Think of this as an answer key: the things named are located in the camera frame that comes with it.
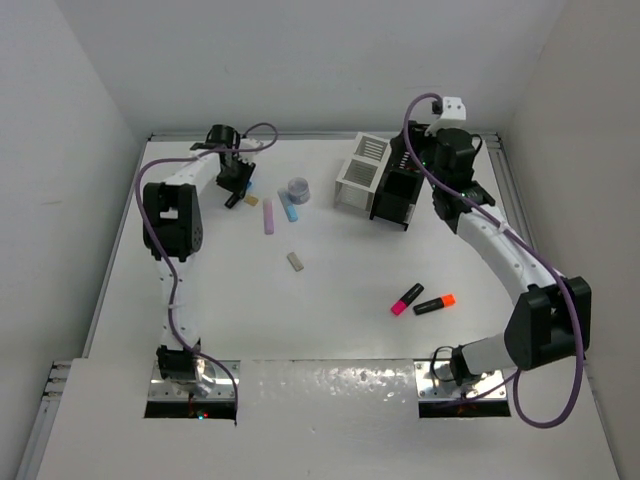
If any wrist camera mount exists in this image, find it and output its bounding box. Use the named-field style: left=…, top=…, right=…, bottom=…
left=239, top=138, right=264, bottom=163
left=426, top=96, right=466, bottom=136

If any white slotted organizer container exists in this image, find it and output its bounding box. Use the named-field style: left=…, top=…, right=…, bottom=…
left=334, top=132, right=391, bottom=213

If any pink and black highlighter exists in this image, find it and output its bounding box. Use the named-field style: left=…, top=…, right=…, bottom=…
left=390, top=283, right=424, bottom=316

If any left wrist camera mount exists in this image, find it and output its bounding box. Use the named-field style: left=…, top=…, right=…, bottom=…
left=239, top=138, right=264, bottom=163

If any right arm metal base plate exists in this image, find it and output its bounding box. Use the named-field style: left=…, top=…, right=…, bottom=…
left=414, top=360, right=507, bottom=403

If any pastel blue highlighter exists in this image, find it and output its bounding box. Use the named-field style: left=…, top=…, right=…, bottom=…
left=278, top=188, right=298, bottom=222

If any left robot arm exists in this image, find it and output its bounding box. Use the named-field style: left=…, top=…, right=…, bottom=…
left=135, top=124, right=264, bottom=383

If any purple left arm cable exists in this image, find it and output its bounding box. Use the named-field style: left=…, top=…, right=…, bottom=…
left=134, top=123, right=279, bottom=419

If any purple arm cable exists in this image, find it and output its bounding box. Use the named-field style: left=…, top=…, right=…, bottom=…
left=134, top=123, right=279, bottom=419
left=403, top=93, right=586, bottom=429

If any orange and black highlighter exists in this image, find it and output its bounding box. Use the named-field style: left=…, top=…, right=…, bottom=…
left=413, top=294, right=456, bottom=315

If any white front panel board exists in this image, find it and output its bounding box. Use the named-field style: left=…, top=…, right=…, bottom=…
left=39, top=360, right=617, bottom=479

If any clear jar of paperclips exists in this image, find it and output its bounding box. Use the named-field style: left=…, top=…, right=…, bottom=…
left=287, top=177, right=311, bottom=205

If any white dirty eraser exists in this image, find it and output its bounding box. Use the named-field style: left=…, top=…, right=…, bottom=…
left=287, top=252, right=304, bottom=272

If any pastel pink highlighter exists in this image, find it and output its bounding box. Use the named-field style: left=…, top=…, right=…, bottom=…
left=263, top=198, right=275, bottom=235

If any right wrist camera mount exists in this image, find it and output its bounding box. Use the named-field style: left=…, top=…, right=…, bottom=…
left=426, top=96, right=466, bottom=136

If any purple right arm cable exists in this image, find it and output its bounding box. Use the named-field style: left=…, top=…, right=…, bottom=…
left=403, top=93, right=586, bottom=429

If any black slotted organizer container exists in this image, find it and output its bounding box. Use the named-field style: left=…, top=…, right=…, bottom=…
left=369, top=137, right=424, bottom=230

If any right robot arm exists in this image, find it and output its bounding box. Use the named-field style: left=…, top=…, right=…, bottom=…
left=391, top=121, right=592, bottom=386

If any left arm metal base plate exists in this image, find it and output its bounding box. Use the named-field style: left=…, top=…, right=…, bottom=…
left=147, top=359, right=240, bottom=403

